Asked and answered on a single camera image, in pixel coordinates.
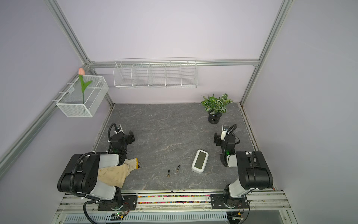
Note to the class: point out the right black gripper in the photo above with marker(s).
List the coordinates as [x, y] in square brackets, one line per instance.
[217, 139]

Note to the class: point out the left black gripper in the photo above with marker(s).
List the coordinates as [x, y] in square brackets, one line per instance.
[127, 137]

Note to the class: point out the white digital alarm clock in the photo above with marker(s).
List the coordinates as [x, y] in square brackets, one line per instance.
[200, 161]

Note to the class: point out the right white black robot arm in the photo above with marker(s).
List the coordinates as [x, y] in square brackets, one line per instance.
[253, 172]

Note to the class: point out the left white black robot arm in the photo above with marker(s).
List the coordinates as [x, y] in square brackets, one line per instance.
[80, 177]

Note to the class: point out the green potted plant black pot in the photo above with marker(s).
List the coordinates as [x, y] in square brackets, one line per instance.
[215, 107]

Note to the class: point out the beige work glove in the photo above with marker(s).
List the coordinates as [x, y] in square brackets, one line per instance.
[116, 175]

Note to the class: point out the pink artificial tulip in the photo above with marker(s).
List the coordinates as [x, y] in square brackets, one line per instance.
[84, 85]

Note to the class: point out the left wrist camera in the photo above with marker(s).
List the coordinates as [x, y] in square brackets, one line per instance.
[118, 129]

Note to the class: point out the white mesh wall basket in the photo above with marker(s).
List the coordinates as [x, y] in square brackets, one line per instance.
[84, 96]

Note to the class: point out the white wire wall shelf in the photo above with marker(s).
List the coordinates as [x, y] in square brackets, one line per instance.
[155, 73]

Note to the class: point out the white vented cable duct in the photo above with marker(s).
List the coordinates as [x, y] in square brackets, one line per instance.
[159, 217]

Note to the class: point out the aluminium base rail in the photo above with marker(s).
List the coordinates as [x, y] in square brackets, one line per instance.
[157, 201]

